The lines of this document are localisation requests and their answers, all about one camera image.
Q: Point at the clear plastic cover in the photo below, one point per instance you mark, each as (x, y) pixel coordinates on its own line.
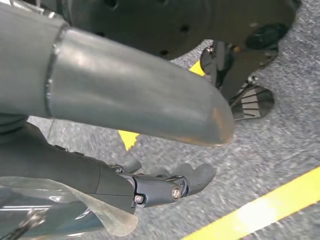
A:
(75, 215)

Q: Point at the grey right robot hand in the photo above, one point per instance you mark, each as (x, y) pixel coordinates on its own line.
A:
(124, 86)

